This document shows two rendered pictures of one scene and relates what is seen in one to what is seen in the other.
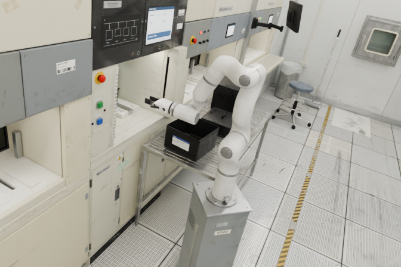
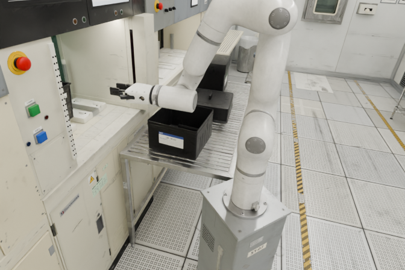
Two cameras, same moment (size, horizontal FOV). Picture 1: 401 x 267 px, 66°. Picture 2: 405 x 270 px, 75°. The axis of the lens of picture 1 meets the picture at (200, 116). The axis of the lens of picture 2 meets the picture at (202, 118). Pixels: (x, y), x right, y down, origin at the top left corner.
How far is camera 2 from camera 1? 0.76 m
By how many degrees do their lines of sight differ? 9
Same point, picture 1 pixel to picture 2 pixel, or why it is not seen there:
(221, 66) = (228, 6)
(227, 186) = (255, 189)
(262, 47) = not seen: hidden behind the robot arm
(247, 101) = (278, 58)
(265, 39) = not seen: hidden behind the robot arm
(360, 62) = (310, 26)
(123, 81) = (77, 76)
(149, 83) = (112, 71)
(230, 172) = (258, 170)
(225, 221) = (260, 236)
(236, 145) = (269, 131)
